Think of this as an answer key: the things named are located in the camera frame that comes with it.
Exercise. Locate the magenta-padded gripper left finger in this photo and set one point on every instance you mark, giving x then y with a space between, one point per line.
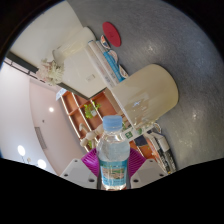
75 171

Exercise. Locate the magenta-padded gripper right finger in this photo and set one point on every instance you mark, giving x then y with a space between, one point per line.
148 171

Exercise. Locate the clear blue-capped water bottle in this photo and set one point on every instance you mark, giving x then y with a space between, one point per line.
112 156

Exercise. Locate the stack of dark books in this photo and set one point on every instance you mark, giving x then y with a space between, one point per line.
163 150

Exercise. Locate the wooden artist mannequin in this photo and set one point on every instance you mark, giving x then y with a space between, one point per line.
90 136

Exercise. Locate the tall white green carton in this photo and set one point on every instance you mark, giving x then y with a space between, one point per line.
128 134

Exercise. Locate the branched ceiling lamp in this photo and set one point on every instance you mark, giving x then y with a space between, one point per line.
21 150

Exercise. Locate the wooden shelf unit with books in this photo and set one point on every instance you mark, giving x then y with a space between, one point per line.
80 110

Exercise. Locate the round recessed ceiling light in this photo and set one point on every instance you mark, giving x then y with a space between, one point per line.
51 109

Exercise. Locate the stack of white packs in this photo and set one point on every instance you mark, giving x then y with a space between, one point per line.
106 66

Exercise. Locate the white vase with pink flowers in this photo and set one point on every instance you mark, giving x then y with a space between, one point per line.
76 41

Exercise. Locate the flat round red coaster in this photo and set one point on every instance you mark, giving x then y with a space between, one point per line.
111 34

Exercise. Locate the white wall socket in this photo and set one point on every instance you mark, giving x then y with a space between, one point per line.
90 78

